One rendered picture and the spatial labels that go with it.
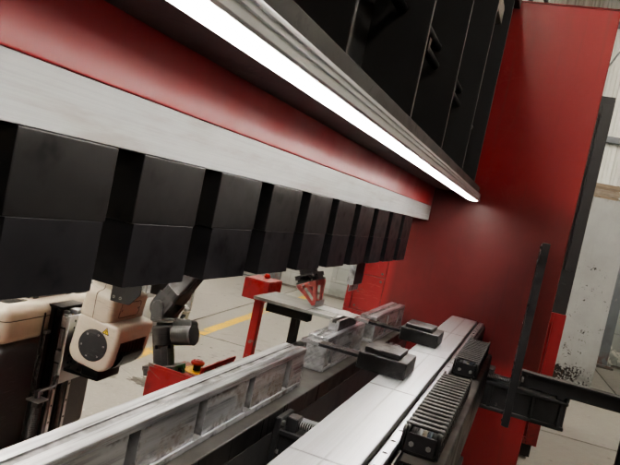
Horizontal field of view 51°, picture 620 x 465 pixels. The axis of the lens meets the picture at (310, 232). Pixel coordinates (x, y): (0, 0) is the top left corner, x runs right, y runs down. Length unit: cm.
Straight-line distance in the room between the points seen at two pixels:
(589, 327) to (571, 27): 487
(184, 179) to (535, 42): 218
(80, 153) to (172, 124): 17
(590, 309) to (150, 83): 678
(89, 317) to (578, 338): 589
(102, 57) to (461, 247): 222
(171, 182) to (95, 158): 15
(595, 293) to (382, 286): 470
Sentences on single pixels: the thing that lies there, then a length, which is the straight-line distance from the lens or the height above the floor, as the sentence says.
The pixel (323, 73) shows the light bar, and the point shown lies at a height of 146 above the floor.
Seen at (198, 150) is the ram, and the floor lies 136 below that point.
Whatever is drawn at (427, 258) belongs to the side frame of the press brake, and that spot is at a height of 118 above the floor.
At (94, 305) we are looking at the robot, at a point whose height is 85.
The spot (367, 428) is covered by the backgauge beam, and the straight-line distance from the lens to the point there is 109.
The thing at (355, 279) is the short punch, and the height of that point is 112.
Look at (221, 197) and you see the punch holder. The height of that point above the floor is 130.
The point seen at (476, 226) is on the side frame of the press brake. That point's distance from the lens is 277.
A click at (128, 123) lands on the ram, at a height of 137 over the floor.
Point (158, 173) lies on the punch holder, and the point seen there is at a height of 132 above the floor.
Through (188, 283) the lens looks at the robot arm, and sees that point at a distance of 178.
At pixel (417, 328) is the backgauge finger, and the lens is 190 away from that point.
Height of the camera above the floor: 133
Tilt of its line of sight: 3 degrees down
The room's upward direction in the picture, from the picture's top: 12 degrees clockwise
